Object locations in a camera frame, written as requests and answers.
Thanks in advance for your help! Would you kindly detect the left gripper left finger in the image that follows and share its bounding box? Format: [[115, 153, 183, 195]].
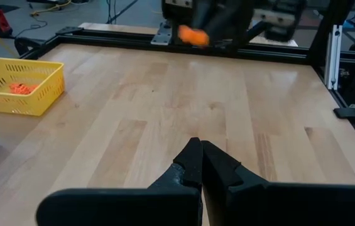
[[35, 137, 203, 226]]

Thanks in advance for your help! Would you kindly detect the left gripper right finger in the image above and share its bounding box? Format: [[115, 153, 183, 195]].
[[200, 139, 355, 226]]

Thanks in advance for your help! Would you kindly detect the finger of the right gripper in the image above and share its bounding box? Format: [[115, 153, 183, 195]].
[[192, 0, 218, 32], [208, 0, 256, 48]]

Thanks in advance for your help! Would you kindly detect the orange plastic Halloween figure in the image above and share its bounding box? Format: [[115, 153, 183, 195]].
[[22, 83, 40, 95], [9, 83, 24, 95], [177, 24, 211, 47]]

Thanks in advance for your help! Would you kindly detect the yellow plastic basket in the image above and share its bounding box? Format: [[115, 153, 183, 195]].
[[0, 57, 65, 117]]

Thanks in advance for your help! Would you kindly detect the gray arm base plate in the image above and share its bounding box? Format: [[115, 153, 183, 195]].
[[150, 21, 173, 46]]

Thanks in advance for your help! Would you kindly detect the silver mounting bracket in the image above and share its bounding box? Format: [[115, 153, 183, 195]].
[[324, 24, 344, 90]]

